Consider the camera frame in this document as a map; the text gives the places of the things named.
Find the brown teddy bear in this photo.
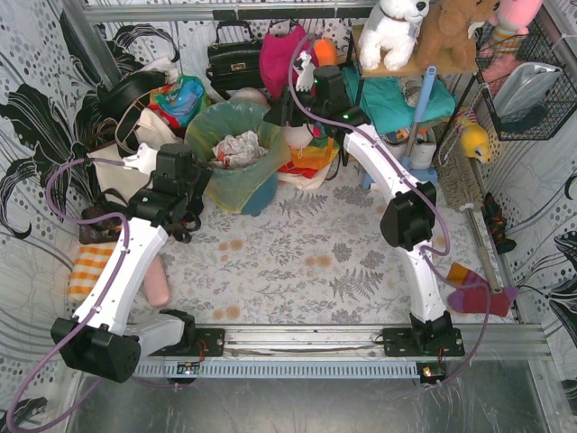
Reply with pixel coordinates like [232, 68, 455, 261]
[416, 0, 500, 69]

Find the pink round plush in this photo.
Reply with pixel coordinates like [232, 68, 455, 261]
[282, 125, 314, 149]

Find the orange checkered cloth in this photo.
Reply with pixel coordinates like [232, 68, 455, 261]
[67, 243, 115, 303]

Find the white plush dog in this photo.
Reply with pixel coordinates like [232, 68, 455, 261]
[359, 0, 430, 71]

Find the red purple sock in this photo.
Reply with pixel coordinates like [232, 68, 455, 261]
[447, 263, 519, 318]

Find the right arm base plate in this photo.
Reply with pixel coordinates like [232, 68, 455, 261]
[380, 327, 465, 357]

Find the silver foil pouch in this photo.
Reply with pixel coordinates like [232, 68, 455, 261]
[493, 62, 563, 117]

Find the teal folded cloth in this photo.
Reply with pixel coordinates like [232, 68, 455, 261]
[360, 78, 455, 134]

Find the teal plastic trash bin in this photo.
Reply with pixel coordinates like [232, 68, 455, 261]
[241, 173, 279, 217]

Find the yellow plush duck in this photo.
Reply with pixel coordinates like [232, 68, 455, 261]
[456, 112, 490, 163]

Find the colourful cartoon fabric bag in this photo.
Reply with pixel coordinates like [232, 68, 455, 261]
[148, 75, 210, 129]

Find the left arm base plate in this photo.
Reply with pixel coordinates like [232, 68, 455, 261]
[151, 327, 225, 358]

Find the pink foam roller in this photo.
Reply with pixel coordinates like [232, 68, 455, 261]
[143, 255, 170, 308]

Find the orange plush toy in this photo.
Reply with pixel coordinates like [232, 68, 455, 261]
[314, 38, 338, 67]

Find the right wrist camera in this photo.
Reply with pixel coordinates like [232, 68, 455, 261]
[292, 51, 316, 92]

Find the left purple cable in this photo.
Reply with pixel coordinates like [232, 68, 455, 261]
[6, 157, 181, 432]

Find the wooden shelf rack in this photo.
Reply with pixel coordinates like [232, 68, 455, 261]
[343, 25, 479, 106]

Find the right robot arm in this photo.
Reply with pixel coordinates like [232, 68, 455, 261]
[264, 65, 464, 356]

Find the purple cable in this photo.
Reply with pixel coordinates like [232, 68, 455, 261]
[288, 33, 492, 387]
[6, 157, 181, 432]

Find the pink plush toy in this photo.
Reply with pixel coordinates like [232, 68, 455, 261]
[489, 0, 543, 43]

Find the brown leather strap bag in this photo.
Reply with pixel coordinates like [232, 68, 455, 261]
[79, 118, 203, 244]

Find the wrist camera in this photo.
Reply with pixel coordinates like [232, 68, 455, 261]
[123, 143, 158, 175]
[292, 51, 316, 92]

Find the black wire basket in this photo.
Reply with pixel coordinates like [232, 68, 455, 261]
[476, 22, 576, 141]

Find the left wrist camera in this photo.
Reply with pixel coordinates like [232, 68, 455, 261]
[123, 143, 158, 175]

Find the long handled brush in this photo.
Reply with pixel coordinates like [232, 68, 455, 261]
[435, 144, 503, 294]

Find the rainbow striped fabric bag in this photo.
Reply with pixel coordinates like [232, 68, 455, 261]
[279, 127, 340, 179]

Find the white sneaker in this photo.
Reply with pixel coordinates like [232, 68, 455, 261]
[407, 128, 436, 170]

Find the cream canvas tote bag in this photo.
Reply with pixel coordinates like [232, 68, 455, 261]
[88, 108, 182, 201]

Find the yellow plastic trash bag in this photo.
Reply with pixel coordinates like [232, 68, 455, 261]
[185, 100, 291, 215]

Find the magenta fabric bag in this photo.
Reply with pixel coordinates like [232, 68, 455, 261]
[259, 24, 307, 99]

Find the black round hat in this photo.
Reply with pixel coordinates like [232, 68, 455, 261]
[98, 70, 167, 120]

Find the crumpled white paper trash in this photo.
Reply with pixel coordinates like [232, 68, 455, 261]
[210, 131, 269, 170]

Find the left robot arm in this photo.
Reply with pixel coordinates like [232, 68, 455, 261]
[50, 143, 212, 383]

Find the dark patterned cloth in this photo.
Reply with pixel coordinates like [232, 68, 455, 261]
[481, 192, 517, 254]

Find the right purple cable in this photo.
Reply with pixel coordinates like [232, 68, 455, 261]
[288, 33, 492, 387]

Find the light blue floor squeegee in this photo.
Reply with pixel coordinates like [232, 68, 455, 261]
[360, 66, 439, 190]

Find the black leather handbag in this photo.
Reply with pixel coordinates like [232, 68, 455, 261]
[206, 20, 265, 100]

